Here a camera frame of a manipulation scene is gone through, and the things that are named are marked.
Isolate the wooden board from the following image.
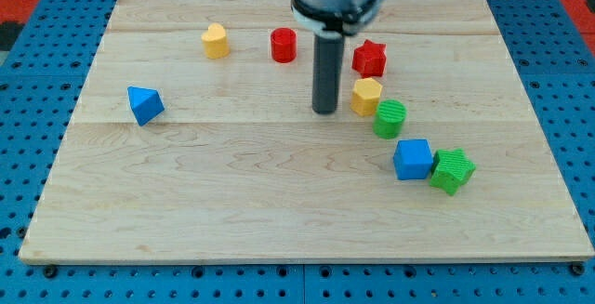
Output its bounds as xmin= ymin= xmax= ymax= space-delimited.
xmin=20 ymin=0 xmax=594 ymax=265

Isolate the green star block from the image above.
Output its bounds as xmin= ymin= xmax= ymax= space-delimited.
xmin=430 ymin=148 xmax=476 ymax=196

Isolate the red star block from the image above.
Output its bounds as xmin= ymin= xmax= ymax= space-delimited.
xmin=351 ymin=39 xmax=387 ymax=78

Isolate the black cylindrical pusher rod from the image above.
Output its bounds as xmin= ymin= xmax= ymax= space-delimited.
xmin=312 ymin=35 xmax=345 ymax=114

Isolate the blue cube block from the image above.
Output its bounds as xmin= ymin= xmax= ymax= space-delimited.
xmin=393 ymin=139 xmax=433 ymax=180

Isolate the green cylinder block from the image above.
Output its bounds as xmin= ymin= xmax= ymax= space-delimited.
xmin=373 ymin=99 xmax=407 ymax=139

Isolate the blue triangle block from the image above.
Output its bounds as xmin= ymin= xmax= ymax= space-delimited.
xmin=127 ymin=86 xmax=165 ymax=126

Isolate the yellow hexagon block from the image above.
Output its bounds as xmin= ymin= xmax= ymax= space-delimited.
xmin=350 ymin=78 xmax=383 ymax=116

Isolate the yellow heart block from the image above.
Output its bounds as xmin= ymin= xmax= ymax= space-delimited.
xmin=201 ymin=22 xmax=230 ymax=59

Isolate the red cylinder block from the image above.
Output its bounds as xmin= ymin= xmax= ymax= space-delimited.
xmin=270 ymin=27 xmax=297 ymax=63

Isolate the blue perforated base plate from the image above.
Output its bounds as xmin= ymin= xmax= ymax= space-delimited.
xmin=1 ymin=0 xmax=594 ymax=303

